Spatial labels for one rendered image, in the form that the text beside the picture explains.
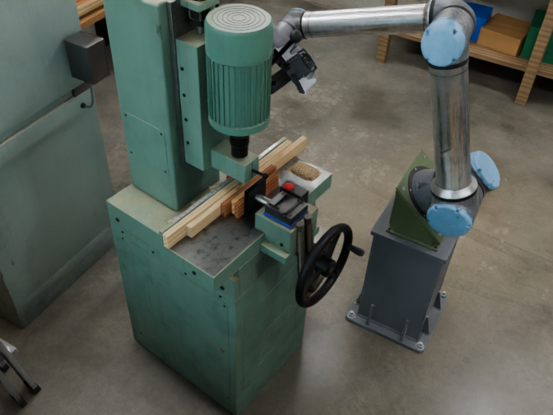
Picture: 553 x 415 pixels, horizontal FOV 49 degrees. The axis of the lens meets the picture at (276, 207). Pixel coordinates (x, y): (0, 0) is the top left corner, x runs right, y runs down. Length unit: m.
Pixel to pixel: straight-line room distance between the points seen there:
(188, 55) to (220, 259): 0.57
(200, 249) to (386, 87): 2.78
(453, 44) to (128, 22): 0.88
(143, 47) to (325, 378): 1.52
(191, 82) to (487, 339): 1.78
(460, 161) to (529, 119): 2.38
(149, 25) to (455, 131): 0.93
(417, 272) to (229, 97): 1.17
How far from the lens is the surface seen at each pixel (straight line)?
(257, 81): 1.61
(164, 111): 1.81
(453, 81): 1.82
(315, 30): 2.08
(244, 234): 1.82
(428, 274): 2.44
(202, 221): 1.82
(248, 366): 2.27
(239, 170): 1.82
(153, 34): 1.70
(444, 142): 1.93
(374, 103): 4.14
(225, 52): 1.56
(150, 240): 2.05
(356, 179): 3.47
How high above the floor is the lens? 2.19
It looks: 43 degrees down
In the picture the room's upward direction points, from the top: 3 degrees clockwise
